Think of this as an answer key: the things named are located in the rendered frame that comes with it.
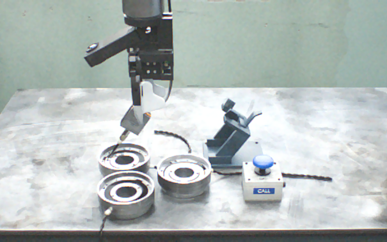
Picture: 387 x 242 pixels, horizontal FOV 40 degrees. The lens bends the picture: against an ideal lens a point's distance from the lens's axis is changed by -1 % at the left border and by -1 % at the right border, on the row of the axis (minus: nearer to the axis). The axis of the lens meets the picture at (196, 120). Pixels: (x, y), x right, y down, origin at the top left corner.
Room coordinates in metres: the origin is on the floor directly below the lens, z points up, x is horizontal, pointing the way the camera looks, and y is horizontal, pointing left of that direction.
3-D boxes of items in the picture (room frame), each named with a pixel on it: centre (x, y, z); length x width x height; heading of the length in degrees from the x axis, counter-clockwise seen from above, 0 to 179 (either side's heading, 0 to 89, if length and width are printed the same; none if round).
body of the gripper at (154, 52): (0.93, 0.09, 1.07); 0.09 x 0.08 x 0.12; 92
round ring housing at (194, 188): (0.88, 0.02, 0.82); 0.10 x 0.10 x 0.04
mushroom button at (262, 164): (0.86, -0.13, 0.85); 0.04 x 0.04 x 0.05
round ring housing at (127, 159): (0.93, 0.15, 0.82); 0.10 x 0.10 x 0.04
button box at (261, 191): (0.86, -0.13, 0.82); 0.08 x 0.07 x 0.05; 90
